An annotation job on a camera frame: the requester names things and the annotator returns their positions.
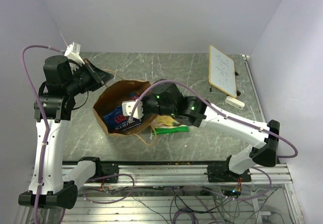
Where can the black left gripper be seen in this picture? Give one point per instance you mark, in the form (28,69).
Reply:
(99,77)

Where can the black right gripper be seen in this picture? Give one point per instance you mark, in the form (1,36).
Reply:
(144,99)

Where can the green cassava chips bag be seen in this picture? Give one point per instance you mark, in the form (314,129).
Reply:
(167,125)

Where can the brown paper bag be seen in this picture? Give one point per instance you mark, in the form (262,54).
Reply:
(108,109)

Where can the blue snack box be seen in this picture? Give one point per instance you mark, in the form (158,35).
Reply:
(116,122)

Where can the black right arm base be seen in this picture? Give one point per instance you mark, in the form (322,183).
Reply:
(218,173)

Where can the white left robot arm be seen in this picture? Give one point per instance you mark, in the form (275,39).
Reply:
(65,78)

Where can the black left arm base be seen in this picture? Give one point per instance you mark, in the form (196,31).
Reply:
(105,171)

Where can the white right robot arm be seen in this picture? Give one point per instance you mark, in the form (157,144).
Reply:
(163,98)

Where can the yellow framed whiteboard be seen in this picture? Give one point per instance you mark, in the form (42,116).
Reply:
(221,72)

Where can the white board eraser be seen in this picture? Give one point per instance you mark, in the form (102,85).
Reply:
(234,102)

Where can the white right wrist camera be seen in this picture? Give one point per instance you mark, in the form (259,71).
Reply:
(132,108)

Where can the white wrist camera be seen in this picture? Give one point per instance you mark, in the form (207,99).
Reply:
(132,108)
(72,52)

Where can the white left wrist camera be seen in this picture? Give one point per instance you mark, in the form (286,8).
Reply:
(72,52)

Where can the aluminium frame rail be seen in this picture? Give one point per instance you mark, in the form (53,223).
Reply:
(180,175)

